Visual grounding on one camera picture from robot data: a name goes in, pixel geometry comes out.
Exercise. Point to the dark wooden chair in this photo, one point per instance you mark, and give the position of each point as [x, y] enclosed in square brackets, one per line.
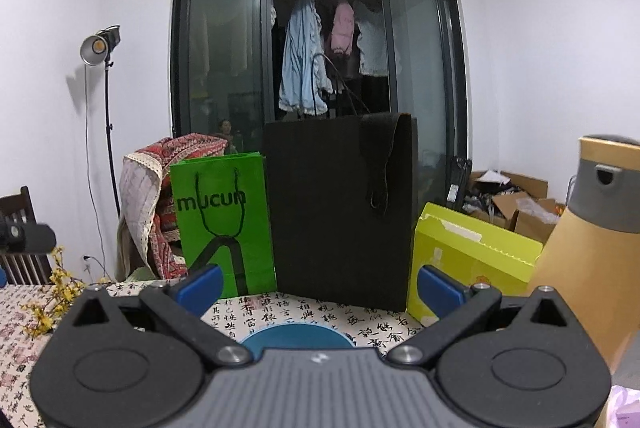
[20, 268]

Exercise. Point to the red patterned blanket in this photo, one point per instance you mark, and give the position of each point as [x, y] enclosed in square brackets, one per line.
[172, 152]

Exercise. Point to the yellow-green snack box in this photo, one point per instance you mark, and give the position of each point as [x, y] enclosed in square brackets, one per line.
[465, 258]

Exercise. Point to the grey quilted lace-trimmed cloth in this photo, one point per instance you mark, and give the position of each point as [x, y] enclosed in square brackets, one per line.
[137, 188]

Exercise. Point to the open cardboard box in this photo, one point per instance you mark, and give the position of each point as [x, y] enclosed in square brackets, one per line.
[537, 223]
[505, 203]

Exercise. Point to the studio lamp on stand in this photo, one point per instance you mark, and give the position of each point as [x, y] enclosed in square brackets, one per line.
[97, 47]

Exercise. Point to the tan bottle with grey cap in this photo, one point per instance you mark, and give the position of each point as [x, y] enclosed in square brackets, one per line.
[590, 268]

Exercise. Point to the black sliding glass door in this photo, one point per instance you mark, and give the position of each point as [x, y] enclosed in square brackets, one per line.
[220, 57]

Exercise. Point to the purple tissue pack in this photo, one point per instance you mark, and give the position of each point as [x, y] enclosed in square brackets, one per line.
[625, 408]

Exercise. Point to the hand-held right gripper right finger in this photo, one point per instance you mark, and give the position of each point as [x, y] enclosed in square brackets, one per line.
[440, 292]

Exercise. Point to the black paper bag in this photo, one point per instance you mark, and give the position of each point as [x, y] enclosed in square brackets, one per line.
[330, 218]

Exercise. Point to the light blue hanging shirt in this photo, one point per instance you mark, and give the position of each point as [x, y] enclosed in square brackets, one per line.
[302, 57]

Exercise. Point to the yellow flower branch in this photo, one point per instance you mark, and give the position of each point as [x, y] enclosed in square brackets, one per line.
[55, 303]

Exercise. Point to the pink hanging garment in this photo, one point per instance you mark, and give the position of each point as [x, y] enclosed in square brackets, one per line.
[344, 30]

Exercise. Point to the green paper bag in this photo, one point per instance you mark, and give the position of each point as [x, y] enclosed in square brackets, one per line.
[220, 228]

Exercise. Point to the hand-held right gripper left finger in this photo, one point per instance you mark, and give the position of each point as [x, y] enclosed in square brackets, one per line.
[200, 290]

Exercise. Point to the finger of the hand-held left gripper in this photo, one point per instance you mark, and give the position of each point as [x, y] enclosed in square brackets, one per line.
[25, 235]

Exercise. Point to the white hanging garment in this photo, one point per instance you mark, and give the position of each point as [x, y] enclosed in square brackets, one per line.
[372, 42]

